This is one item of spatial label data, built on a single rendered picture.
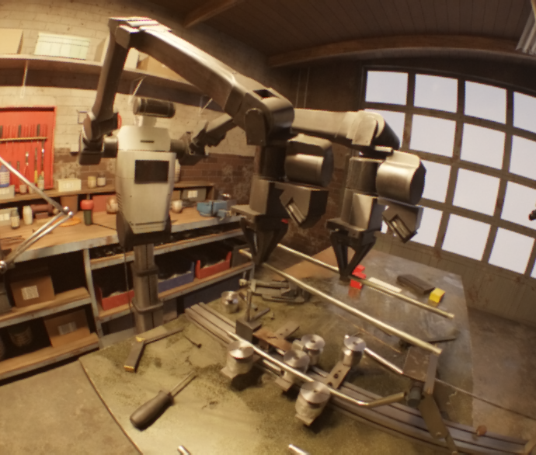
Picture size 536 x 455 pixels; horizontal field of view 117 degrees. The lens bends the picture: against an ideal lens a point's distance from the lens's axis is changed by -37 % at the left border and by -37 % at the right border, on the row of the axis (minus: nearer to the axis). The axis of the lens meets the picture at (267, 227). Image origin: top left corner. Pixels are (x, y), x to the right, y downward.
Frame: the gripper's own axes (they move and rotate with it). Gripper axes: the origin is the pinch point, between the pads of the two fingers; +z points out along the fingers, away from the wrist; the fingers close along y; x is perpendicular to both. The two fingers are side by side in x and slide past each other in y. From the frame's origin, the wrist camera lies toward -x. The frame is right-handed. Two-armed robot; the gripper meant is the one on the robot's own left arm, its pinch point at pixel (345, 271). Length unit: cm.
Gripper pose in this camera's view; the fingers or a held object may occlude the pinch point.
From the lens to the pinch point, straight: 47.9
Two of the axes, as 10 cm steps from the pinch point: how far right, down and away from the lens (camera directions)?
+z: -1.2, 9.6, 2.6
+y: 7.0, -1.0, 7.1
